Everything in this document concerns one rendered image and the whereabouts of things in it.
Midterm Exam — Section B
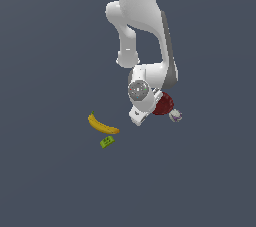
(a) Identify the small white purple object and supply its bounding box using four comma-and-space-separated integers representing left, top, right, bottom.
168, 108, 183, 123

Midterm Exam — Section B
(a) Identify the dark red round object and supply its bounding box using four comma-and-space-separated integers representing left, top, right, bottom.
151, 91, 175, 116

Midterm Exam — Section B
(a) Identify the yellow banana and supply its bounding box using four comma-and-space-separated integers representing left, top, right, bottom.
87, 111, 121, 135

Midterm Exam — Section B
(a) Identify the small green block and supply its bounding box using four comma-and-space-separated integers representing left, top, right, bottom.
99, 135, 116, 149

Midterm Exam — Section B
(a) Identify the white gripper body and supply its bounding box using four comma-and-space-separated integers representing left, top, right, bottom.
128, 87, 164, 127

